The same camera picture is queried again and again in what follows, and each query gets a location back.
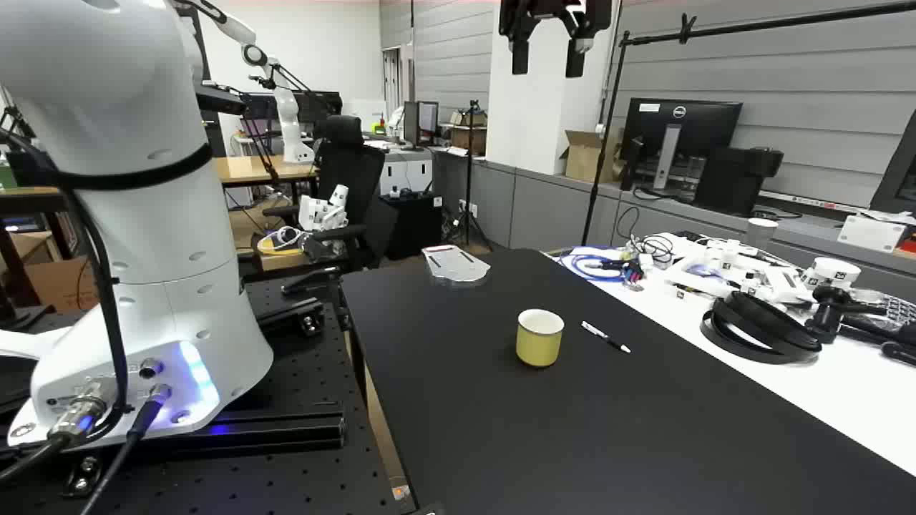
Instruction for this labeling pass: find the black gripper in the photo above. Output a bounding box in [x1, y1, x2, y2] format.
[498, 0, 612, 82]

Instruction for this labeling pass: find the black and white pen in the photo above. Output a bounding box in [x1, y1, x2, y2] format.
[579, 319, 637, 359]

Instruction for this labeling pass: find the yellow enamel cup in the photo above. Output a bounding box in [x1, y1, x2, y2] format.
[514, 306, 568, 373]

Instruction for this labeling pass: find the open brown cardboard box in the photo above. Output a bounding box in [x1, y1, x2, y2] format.
[559, 129, 624, 186]

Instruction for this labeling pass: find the small background monitor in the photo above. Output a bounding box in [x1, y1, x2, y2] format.
[400, 99, 443, 149]

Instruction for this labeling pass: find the black Dell monitor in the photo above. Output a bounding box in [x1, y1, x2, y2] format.
[618, 94, 744, 203]

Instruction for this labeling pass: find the black computer box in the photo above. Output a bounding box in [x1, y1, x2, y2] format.
[692, 146, 784, 219]

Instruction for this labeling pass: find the black office chair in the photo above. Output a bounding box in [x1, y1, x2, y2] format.
[280, 112, 395, 299]

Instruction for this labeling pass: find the wooden desk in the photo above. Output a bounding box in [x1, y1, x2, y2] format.
[212, 154, 319, 190]

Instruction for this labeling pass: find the black monitor seen edge-on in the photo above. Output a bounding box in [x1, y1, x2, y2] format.
[867, 110, 916, 216]

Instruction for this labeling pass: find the black hand tool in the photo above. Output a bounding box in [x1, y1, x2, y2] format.
[806, 282, 916, 366]

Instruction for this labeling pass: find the black perforated mounting board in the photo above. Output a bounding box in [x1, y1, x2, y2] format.
[0, 276, 418, 515]

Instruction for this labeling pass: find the black stand pole frame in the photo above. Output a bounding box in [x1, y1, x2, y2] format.
[582, 0, 916, 250]

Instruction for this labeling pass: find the black camera tripod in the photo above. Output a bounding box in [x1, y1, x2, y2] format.
[448, 99, 496, 256]

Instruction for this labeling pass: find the coiled black cable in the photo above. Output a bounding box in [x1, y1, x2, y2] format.
[698, 289, 824, 366]

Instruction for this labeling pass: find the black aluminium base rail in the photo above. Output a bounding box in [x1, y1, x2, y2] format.
[123, 411, 346, 455]

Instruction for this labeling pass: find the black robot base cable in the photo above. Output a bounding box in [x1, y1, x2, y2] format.
[0, 126, 219, 515]

